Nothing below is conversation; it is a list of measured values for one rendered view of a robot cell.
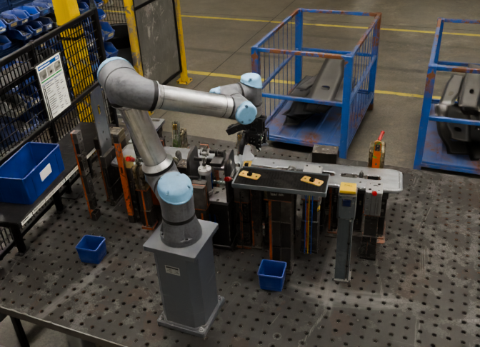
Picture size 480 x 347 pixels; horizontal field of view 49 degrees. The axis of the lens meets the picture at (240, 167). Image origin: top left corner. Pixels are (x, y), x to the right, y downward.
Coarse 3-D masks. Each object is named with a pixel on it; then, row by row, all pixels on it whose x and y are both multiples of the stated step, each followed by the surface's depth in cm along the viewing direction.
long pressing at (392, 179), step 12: (132, 144) 271; (132, 156) 260; (216, 168) 247; (300, 168) 243; (324, 168) 242; (336, 168) 242; (348, 168) 242; (360, 168) 241; (372, 168) 241; (336, 180) 233; (348, 180) 233; (360, 180) 232; (372, 180) 232; (384, 180) 232; (396, 180) 231; (384, 192) 225; (396, 192) 224
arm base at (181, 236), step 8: (192, 216) 182; (168, 224) 182; (176, 224) 180; (184, 224) 181; (192, 224) 183; (200, 224) 190; (160, 232) 187; (168, 232) 182; (176, 232) 181; (184, 232) 182; (192, 232) 183; (200, 232) 187; (168, 240) 183; (176, 240) 182; (184, 240) 183; (192, 240) 184
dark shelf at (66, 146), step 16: (80, 128) 283; (64, 144) 268; (64, 160) 254; (64, 176) 241; (48, 192) 231; (0, 208) 221; (16, 208) 221; (32, 208) 220; (0, 224) 214; (16, 224) 212
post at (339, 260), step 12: (336, 216) 205; (348, 216) 203; (348, 228) 207; (336, 240) 211; (348, 240) 210; (336, 252) 214; (348, 252) 212; (336, 264) 218; (348, 264) 216; (336, 276) 221; (348, 276) 220
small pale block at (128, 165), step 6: (126, 156) 247; (126, 162) 247; (132, 162) 249; (126, 168) 248; (132, 174) 251; (132, 180) 252; (132, 186) 254; (132, 192) 256; (132, 198) 258; (138, 198) 260; (138, 204) 260; (138, 210) 261; (138, 216) 264
